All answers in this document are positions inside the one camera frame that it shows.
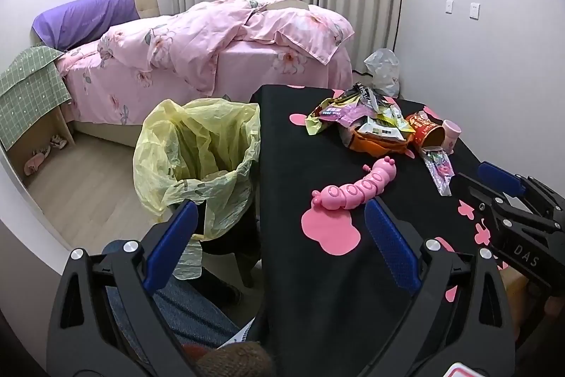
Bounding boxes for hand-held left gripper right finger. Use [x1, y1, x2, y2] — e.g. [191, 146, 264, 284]
[353, 200, 517, 377]

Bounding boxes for brown fuzzy object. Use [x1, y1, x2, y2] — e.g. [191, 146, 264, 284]
[181, 342, 276, 377]

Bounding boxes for person's leg in jeans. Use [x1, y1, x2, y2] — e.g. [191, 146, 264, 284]
[103, 240, 248, 360]

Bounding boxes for green and white snack bag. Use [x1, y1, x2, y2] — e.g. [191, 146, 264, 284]
[357, 112, 416, 141]

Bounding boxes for clear tissue packet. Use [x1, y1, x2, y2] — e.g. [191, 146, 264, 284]
[418, 145, 455, 198]

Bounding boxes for black trash bin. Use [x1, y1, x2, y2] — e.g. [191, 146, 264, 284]
[194, 183, 266, 302]

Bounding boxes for bed with pink floral sheet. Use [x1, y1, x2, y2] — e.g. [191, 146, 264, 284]
[57, 37, 354, 148]

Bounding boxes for green checkered cloth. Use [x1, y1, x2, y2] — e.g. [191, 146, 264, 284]
[0, 45, 72, 150]

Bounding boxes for red paper cup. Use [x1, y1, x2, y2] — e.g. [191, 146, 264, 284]
[405, 111, 446, 150]

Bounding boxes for pink floral duvet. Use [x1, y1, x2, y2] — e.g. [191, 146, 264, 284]
[98, 0, 355, 93]

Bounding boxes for orange snack bag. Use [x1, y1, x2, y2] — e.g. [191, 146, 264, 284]
[344, 125, 413, 154]

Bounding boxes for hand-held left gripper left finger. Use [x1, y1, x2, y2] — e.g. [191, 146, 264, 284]
[46, 200, 208, 377]

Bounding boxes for black tablecloth with pink shapes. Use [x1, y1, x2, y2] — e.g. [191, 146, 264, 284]
[249, 84, 530, 377]

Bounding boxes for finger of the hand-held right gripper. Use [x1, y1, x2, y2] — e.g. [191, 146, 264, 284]
[478, 162, 565, 228]
[450, 173, 557, 236]

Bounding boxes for beige headboard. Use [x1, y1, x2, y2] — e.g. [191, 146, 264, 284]
[128, 0, 160, 20]

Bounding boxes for pink cup with lid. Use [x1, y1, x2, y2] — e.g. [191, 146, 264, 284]
[441, 119, 463, 152]

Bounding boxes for pink caterpillar toy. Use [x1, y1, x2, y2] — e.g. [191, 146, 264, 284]
[311, 156, 397, 211]

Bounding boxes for purple pillow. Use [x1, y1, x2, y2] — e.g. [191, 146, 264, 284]
[32, 0, 142, 51]

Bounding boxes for black snack wrapper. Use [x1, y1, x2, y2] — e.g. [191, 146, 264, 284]
[342, 82, 385, 113]

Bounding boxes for wooden nightstand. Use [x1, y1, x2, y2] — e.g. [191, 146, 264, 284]
[9, 101, 76, 185]

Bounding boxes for white plastic bag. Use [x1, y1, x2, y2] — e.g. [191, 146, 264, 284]
[363, 48, 402, 99]

